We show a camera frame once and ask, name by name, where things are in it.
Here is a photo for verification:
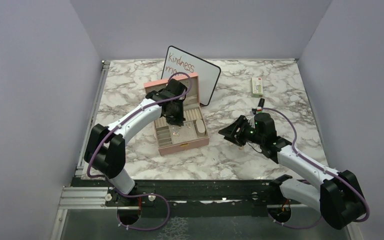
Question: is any green marker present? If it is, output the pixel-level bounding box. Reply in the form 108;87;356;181
258;98;265;108

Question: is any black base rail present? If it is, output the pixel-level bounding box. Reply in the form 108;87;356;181
71;177;298;219

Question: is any pink jewelry box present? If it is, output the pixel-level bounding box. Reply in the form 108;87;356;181
153;73;210;156

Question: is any small white card box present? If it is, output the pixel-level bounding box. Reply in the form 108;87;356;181
250;77;264;98

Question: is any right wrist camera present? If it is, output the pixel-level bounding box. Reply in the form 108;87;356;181
251;106;263;115

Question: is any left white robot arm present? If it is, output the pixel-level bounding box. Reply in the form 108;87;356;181
83;78;192;206

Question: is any beige oval cushion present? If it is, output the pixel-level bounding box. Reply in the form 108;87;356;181
195;119;206;137

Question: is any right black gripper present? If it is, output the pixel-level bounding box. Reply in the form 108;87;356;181
218;115;265;147

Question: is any small whiteboard with writing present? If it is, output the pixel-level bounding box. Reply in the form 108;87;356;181
161;45;222;106

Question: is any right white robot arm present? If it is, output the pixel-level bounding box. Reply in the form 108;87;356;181
218;112;370;230

